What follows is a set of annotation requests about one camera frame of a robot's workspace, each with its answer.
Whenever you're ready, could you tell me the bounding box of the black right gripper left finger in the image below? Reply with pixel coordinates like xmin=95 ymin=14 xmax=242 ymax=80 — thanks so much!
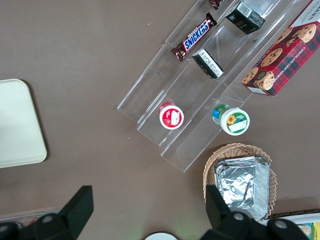
xmin=29 ymin=184 xmax=95 ymax=240

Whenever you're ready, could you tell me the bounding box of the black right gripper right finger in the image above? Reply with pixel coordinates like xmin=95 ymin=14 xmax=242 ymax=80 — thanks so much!
xmin=203 ymin=184 xmax=253 ymax=240

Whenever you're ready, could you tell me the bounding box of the aluminium foil tray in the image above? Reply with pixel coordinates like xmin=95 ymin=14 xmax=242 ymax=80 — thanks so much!
xmin=214 ymin=156 xmax=272 ymax=222

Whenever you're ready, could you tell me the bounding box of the light wicker basket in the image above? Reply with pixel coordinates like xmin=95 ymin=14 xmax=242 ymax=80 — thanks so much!
xmin=202 ymin=142 xmax=278 ymax=223

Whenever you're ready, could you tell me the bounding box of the cream plastic tray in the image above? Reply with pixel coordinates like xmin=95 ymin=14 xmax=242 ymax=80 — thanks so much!
xmin=0 ymin=78 xmax=48 ymax=169

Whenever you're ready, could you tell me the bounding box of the white plastic snack bin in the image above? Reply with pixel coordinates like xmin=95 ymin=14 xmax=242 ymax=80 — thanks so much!
xmin=266 ymin=213 xmax=320 ymax=240

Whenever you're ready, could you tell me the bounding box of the clear cracker bag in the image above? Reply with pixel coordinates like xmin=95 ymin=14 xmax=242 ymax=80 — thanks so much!
xmin=297 ymin=223 xmax=312 ymax=238

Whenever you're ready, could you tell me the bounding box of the yellow snack pack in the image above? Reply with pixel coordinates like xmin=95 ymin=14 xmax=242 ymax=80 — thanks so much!
xmin=310 ymin=222 xmax=320 ymax=240

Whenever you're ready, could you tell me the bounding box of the green lid yogurt cup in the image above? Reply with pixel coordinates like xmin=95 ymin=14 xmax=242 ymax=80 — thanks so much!
xmin=211 ymin=103 xmax=251 ymax=137

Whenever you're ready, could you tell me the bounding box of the red lid yogurt cup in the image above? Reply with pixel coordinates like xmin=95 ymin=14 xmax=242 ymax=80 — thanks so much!
xmin=158 ymin=101 xmax=185 ymax=130

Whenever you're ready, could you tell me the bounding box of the clear acrylic stepped stand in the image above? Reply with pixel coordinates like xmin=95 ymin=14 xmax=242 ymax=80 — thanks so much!
xmin=116 ymin=0 xmax=320 ymax=173

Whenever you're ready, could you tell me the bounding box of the small black box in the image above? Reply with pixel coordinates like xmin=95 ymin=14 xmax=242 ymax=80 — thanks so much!
xmin=225 ymin=1 xmax=266 ymax=35
xmin=191 ymin=48 xmax=225 ymax=80

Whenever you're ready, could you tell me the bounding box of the red plaid cookie box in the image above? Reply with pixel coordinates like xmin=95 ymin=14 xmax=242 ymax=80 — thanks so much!
xmin=241 ymin=0 xmax=320 ymax=97

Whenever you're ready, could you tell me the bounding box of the Snickers chocolate bar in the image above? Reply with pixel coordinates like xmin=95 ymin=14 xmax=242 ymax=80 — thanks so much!
xmin=170 ymin=11 xmax=218 ymax=63
xmin=208 ymin=0 xmax=225 ymax=10

